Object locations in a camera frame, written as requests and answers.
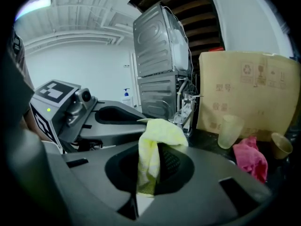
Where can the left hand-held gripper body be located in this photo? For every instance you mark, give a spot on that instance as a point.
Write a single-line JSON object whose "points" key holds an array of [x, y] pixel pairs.
{"points": [[58, 107]]}

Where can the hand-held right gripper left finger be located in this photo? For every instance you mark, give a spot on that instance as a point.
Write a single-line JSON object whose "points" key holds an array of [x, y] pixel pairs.
{"points": [[94, 185]]}

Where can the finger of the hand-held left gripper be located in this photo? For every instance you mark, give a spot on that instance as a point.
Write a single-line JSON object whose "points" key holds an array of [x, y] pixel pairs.
{"points": [[113, 132], [122, 115]]}

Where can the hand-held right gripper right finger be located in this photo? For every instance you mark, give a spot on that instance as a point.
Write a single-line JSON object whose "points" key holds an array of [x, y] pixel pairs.
{"points": [[207, 192]]}

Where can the yellow cloth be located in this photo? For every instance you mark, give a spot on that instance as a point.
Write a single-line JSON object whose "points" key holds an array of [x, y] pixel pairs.
{"points": [[162, 131]]}

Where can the translucent plastic cup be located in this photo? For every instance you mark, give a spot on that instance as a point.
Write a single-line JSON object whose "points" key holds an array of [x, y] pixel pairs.
{"points": [[229, 133]]}

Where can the small tan bowl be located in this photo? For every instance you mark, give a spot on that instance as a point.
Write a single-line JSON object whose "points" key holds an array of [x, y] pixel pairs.
{"points": [[281, 147]]}

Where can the person's left forearm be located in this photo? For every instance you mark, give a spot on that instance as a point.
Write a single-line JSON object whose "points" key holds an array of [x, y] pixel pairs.
{"points": [[31, 123]]}

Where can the white pump lotion bottle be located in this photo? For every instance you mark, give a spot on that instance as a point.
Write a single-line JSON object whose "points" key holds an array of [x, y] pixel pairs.
{"points": [[127, 100]]}

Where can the white door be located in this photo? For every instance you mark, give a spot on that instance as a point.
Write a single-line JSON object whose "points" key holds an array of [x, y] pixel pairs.
{"points": [[133, 79]]}

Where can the gray appliance with ribbed panel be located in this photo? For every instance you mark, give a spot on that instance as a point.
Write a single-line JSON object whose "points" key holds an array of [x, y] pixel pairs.
{"points": [[157, 95]]}

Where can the black marble kitchen counter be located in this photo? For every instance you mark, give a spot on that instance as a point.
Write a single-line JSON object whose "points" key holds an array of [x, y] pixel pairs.
{"points": [[207, 142]]}

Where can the pink rag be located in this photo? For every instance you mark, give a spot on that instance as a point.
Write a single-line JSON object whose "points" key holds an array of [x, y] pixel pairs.
{"points": [[251, 159]]}

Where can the gray appliance with oval embossing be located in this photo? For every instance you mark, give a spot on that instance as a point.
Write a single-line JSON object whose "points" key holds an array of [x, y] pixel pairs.
{"points": [[155, 43]]}

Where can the long ceiling light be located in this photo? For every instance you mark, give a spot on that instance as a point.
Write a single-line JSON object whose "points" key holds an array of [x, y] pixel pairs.
{"points": [[35, 6]]}

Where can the cardboard box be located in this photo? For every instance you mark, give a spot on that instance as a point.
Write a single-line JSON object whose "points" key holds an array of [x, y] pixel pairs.
{"points": [[247, 95]]}

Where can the red plastic item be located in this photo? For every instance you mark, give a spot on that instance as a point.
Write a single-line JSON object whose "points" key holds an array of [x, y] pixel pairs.
{"points": [[216, 49]]}

